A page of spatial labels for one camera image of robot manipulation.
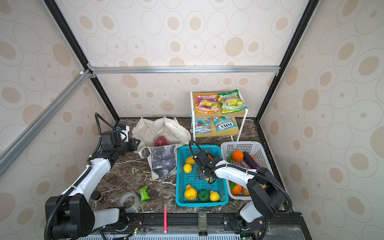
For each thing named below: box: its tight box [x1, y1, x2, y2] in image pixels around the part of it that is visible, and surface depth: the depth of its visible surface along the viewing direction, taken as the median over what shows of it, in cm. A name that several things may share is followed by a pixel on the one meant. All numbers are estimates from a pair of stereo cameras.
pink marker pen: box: [163, 203, 168, 234], surface depth 76 cm
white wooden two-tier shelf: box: [190, 89, 249, 142], surface depth 82 cm
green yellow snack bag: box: [217, 89, 247, 115], surface depth 79 cm
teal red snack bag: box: [190, 113, 212, 135], surface depth 92 cm
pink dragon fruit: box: [155, 136, 168, 147], surface depth 98 cm
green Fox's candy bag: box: [212, 116, 238, 133], surface depth 94 cm
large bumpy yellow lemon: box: [184, 184, 198, 200], surface depth 80 cm
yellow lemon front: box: [209, 190, 221, 203], surface depth 80 cm
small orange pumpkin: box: [231, 184, 243, 195], surface depth 81 cm
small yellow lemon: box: [183, 163, 193, 173], surface depth 91 cm
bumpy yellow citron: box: [186, 156, 196, 165], surface depth 92 cm
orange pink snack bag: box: [194, 94, 219, 114], surface depth 79 cm
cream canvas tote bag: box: [132, 116, 192, 180], surface depth 87 cm
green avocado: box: [197, 189, 210, 203], surface depth 79 cm
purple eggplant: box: [243, 151, 261, 170], surface depth 95 cm
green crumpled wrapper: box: [139, 185, 151, 202], surface depth 83 cm
